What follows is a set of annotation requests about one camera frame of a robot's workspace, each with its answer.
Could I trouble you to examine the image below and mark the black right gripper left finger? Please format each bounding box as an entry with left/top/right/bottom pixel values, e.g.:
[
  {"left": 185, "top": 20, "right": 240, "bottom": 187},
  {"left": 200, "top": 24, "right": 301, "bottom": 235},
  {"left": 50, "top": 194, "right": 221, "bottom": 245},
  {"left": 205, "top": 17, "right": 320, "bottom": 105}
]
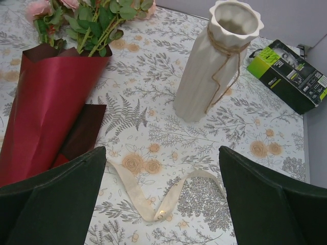
[{"left": 1, "top": 146, "right": 106, "bottom": 244}]

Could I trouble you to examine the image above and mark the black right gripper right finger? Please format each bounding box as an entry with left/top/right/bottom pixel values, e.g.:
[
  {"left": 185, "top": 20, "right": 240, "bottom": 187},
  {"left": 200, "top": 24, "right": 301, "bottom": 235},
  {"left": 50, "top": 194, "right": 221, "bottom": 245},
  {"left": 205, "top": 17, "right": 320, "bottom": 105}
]
[{"left": 219, "top": 146, "right": 326, "bottom": 244}]

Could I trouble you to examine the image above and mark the dark red wrapping paper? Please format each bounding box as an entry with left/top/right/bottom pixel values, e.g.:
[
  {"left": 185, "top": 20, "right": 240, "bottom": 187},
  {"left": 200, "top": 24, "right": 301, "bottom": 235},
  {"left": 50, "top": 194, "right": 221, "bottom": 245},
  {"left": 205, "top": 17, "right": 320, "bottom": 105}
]
[{"left": 1, "top": 43, "right": 112, "bottom": 186}]

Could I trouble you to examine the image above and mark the cream printed ribbon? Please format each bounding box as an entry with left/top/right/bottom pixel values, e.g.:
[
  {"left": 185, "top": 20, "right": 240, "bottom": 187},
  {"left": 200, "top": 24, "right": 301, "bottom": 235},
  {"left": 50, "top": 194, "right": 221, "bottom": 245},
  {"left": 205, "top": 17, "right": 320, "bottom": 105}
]
[{"left": 106, "top": 161, "right": 228, "bottom": 223}]

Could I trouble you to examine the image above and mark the white ribbed ceramic vase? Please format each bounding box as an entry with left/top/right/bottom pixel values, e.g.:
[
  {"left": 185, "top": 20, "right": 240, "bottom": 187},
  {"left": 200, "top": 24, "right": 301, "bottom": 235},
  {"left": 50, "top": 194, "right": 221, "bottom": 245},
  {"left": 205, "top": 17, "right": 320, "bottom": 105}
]
[{"left": 173, "top": 1, "right": 264, "bottom": 123}]

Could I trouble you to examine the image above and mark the floral patterned table mat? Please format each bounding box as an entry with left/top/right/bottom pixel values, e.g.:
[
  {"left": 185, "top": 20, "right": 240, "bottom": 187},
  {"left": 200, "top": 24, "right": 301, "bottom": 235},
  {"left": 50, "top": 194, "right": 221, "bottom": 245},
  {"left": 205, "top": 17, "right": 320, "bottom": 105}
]
[{"left": 0, "top": 0, "right": 311, "bottom": 245}]

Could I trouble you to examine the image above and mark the black green product box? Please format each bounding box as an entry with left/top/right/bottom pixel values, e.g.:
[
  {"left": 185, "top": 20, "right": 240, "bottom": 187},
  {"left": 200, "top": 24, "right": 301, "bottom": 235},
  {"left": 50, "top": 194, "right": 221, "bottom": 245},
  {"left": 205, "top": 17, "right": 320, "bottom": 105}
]
[{"left": 247, "top": 40, "right": 326, "bottom": 115}]

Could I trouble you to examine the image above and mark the artificial pink flower bouquet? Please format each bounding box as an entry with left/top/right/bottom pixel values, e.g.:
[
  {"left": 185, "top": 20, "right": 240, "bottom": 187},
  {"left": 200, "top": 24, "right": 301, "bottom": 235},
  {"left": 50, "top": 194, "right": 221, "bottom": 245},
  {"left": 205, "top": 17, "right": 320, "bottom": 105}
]
[{"left": 26, "top": 0, "right": 156, "bottom": 57}]

